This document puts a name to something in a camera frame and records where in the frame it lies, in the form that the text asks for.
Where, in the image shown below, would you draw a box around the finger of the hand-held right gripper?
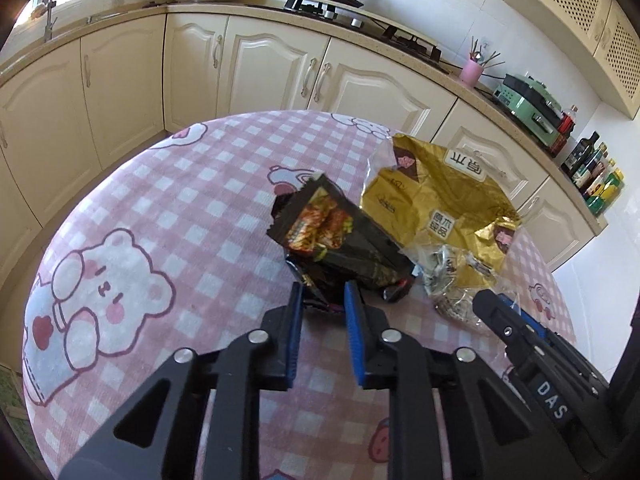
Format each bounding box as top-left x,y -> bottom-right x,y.
494,294 -> 576,350
472,289 -> 551,367

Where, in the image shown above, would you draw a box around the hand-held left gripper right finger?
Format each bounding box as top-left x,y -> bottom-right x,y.
344,280 -> 576,480

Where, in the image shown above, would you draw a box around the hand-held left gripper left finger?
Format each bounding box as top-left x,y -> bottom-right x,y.
57,282 -> 304,480

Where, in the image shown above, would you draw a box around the black red snack packet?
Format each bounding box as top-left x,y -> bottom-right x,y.
284,252 -> 416,314

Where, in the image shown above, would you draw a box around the black snack packet food picture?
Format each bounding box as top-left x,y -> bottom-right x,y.
266,172 -> 416,288

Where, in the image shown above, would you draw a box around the clear crumpled printed wrapper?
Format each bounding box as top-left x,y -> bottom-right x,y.
417,242 -> 521,335

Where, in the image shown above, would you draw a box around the gold foil snack bag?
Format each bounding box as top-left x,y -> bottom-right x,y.
360,132 -> 523,286

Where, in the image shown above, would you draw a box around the row of condiment bottles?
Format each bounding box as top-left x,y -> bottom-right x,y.
560,130 -> 626,217

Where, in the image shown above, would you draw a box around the pink checked bear tablecloth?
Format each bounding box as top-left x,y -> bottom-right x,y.
20,109 -> 578,480

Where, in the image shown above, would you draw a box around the red label dark bottle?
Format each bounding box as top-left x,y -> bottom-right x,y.
550,105 -> 581,157

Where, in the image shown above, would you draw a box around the green countertop cooker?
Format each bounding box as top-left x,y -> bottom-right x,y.
492,72 -> 571,146

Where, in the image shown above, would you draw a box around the pink utensil holder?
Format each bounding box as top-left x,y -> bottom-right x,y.
459,57 -> 484,86

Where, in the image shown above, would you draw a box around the bundle of chopsticks and utensils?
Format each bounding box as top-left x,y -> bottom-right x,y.
467,35 -> 506,69

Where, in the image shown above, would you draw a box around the green patterned floor mat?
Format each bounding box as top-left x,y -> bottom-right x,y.
0,365 -> 37,461

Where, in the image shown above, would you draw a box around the cream kitchen base cabinets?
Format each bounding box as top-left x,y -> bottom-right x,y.
0,12 -> 608,286

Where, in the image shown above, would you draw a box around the black gas stove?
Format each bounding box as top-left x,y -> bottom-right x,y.
265,0 -> 452,70

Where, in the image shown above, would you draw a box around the beige kitchen countertop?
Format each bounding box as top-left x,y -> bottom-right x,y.
0,2 -> 608,237

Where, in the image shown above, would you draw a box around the steel sink faucet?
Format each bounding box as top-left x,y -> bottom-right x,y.
37,0 -> 59,44

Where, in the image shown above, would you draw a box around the cream lattice wall cabinet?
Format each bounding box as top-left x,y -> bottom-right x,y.
500,0 -> 640,121

